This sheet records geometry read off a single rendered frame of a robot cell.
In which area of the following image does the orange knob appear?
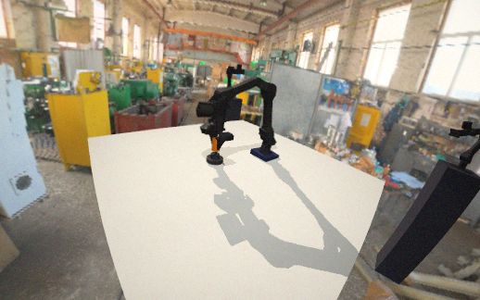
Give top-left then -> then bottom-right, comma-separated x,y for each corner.
211,137 -> 220,152

